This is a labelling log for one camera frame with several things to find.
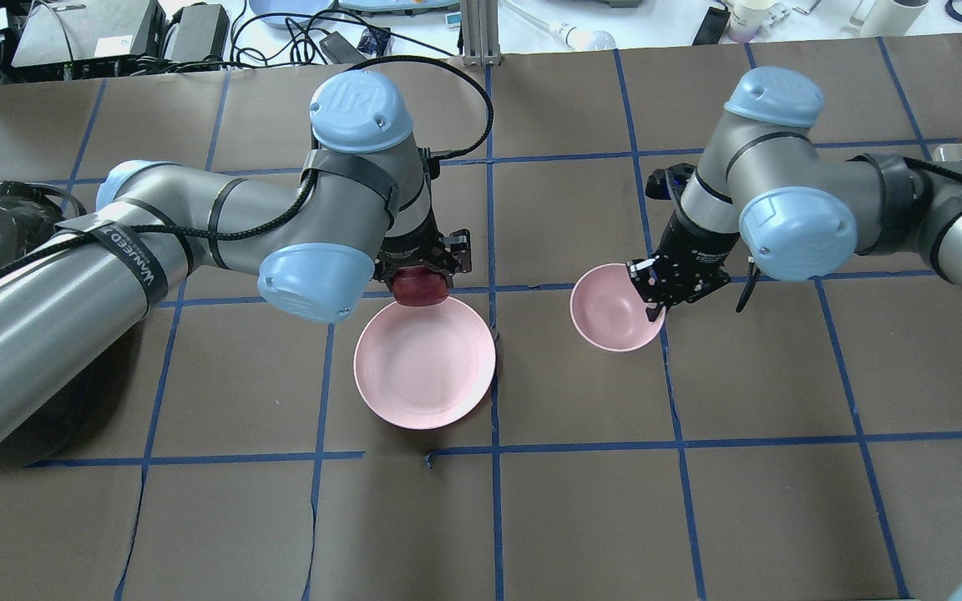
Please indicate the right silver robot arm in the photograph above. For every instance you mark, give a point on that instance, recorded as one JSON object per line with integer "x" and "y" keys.
{"x": 760, "y": 181}

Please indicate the light bulb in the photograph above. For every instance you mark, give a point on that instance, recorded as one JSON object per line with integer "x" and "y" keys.
{"x": 572, "y": 37}

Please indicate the white paper cup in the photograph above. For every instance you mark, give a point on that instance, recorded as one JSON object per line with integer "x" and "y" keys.
{"x": 875, "y": 19}

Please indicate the pink bowl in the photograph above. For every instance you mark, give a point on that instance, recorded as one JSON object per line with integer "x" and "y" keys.
{"x": 608, "y": 312}

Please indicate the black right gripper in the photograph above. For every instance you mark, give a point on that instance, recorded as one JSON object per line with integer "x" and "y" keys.
{"x": 696, "y": 244}

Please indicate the white purple cup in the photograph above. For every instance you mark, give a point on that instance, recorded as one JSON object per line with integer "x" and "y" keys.
{"x": 746, "y": 18}

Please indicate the aluminium frame post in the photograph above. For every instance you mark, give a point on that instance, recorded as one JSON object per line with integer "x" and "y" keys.
{"x": 479, "y": 33}

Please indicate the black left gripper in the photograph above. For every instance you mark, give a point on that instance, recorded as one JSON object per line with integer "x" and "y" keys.
{"x": 421, "y": 248}

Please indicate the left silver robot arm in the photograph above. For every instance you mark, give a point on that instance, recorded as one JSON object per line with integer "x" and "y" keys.
{"x": 361, "y": 213}

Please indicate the pink plate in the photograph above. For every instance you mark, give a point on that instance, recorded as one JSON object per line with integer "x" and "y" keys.
{"x": 424, "y": 367}

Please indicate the red apple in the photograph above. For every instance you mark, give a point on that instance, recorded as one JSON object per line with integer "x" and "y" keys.
{"x": 418, "y": 286}

